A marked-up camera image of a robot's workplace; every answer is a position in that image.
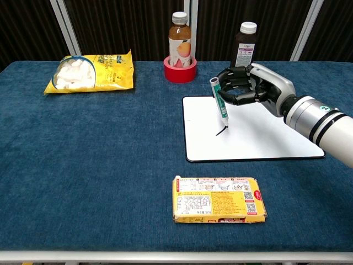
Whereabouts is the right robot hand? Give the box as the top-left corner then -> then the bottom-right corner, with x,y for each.
215,62 -> 296,116

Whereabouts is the green marker pen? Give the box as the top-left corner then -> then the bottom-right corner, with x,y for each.
209,77 -> 230,131

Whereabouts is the dark brown medicine bottle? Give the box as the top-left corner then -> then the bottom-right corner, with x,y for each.
233,22 -> 259,68

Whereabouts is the white drawing board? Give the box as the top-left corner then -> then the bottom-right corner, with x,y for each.
182,96 -> 327,163

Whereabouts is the red tape roll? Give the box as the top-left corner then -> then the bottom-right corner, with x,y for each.
163,55 -> 198,83

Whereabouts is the juice bottle white cap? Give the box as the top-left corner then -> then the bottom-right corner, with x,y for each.
168,11 -> 192,68

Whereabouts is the yellow flat carton box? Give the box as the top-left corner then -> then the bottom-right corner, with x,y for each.
172,176 -> 268,224

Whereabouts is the yellow snack bag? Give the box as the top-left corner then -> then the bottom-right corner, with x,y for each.
43,49 -> 135,96

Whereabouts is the blue table mat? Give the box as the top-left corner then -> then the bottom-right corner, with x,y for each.
0,60 -> 353,253

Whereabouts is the white partition frame post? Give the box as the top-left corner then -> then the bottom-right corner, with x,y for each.
49,0 -> 83,57
288,0 -> 324,62
183,0 -> 200,62

